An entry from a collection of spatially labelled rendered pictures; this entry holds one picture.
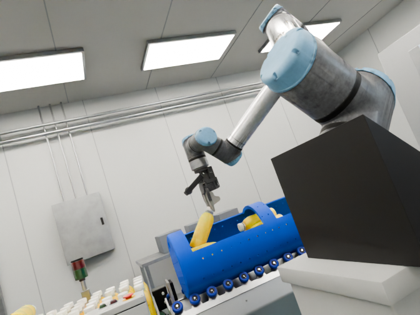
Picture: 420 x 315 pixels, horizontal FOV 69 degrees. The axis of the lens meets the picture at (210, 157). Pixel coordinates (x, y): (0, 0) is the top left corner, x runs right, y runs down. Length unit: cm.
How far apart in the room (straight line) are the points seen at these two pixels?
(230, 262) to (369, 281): 82
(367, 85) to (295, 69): 18
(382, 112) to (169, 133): 441
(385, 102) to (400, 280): 41
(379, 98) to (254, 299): 94
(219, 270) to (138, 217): 344
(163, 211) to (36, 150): 198
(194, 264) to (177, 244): 11
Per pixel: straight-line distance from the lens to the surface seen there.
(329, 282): 69
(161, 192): 479
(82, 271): 177
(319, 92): 74
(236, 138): 138
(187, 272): 130
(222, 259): 133
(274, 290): 144
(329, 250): 76
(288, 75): 72
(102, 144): 487
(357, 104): 78
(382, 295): 60
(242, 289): 140
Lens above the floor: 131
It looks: 8 degrees up
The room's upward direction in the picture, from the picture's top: 19 degrees counter-clockwise
